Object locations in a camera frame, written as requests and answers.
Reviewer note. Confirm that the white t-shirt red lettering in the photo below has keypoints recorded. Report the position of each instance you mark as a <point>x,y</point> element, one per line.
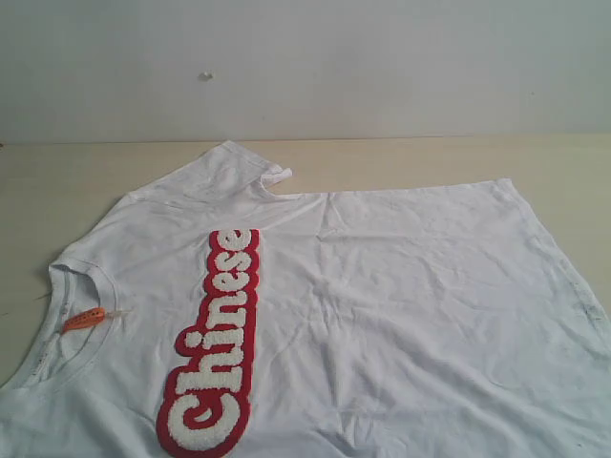
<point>434,322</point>

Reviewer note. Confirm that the orange clothing tag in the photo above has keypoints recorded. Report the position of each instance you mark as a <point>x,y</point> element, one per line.
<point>91,318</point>

